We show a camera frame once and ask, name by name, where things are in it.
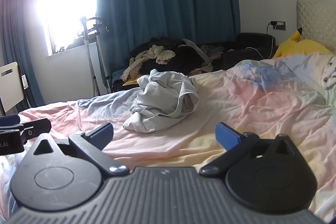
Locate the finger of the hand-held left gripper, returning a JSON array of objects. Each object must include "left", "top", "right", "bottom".
[
  {"left": 0, "top": 114, "right": 24, "bottom": 133},
  {"left": 18, "top": 118, "right": 52, "bottom": 145}
]

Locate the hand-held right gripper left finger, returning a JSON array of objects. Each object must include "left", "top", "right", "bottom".
[{"left": 33, "top": 123, "right": 130, "bottom": 179}]

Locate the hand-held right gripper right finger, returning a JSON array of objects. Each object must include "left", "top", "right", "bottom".
[{"left": 200, "top": 122, "right": 300, "bottom": 176}]

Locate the white garment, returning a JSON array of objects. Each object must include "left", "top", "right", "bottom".
[{"left": 123, "top": 69, "right": 199, "bottom": 133}]

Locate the pastel bed sheet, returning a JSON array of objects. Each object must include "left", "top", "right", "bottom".
[{"left": 0, "top": 52, "right": 336, "bottom": 223}]

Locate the yellow cloth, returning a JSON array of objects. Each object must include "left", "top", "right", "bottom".
[{"left": 122, "top": 77, "right": 141, "bottom": 86}]

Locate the garment steamer stand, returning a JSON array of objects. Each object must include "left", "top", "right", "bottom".
[{"left": 76, "top": 16, "right": 111, "bottom": 97}]

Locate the grey pink garment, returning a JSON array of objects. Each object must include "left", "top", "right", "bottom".
[{"left": 201, "top": 44, "right": 226, "bottom": 60}]

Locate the cream knitted scarf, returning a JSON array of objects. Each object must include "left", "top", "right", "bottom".
[{"left": 121, "top": 44, "right": 176, "bottom": 81}]

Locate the black sofa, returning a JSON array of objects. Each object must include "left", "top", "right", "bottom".
[{"left": 110, "top": 32, "right": 279, "bottom": 93}]

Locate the yellow plush toy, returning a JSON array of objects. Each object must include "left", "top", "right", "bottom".
[{"left": 273, "top": 27, "right": 332, "bottom": 58}]

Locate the white patterned cloth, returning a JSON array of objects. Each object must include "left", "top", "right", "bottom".
[{"left": 322, "top": 61, "right": 336, "bottom": 89}]

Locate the beige quilted headboard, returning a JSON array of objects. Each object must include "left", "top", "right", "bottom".
[{"left": 296, "top": 0, "right": 336, "bottom": 54}]

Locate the white charging cable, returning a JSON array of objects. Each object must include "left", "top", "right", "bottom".
[{"left": 245, "top": 27, "right": 276, "bottom": 59}]

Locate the light grey strap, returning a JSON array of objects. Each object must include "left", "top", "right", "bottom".
[{"left": 181, "top": 38, "right": 214, "bottom": 68}]

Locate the black charger cable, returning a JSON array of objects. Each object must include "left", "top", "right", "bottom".
[{"left": 266, "top": 21, "right": 278, "bottom": 35}]

